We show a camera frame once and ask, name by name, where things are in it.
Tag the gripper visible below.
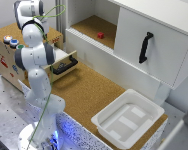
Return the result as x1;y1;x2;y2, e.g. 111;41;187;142
40;18;52;35

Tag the wooden drawer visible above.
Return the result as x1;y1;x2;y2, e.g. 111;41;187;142
42;49;79;82

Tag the wooden drawer box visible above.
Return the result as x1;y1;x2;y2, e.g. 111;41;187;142
0;22;65;93

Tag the green button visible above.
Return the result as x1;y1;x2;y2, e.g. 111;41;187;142
15;43;25;51

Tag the blue button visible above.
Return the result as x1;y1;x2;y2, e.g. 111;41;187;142
9;38;20;48

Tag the red button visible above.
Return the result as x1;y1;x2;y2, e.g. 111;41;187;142
3;35;13;44

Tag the pink block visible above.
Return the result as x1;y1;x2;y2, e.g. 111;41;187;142
96;31;105;40

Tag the white cabinet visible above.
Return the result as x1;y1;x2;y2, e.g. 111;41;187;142
65;0;188;103

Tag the white sliding door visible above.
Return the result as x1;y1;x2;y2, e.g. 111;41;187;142
112;6;188;89

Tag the white plastic box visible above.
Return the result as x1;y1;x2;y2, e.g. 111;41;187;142
90;88;166;150

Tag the black drawer handle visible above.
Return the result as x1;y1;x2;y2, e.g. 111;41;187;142
52;54;79;75

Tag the green cable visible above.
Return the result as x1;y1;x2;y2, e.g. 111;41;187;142
26;4;67;150

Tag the black door handle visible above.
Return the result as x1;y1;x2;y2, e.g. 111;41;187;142
138;31;155;65

